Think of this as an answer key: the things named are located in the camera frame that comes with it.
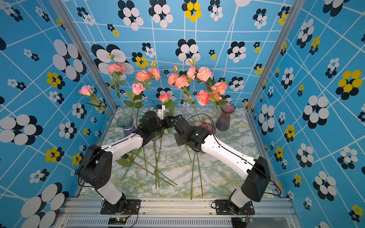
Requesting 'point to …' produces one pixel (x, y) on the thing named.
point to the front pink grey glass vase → (210, 128)
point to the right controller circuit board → (241, 222)
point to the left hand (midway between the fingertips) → (179, 117)
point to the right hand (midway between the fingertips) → (182, 134)
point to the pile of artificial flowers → (167, 158)
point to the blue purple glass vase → (125, 122)
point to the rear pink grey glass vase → (223, 122)
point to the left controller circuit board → (117, 221)
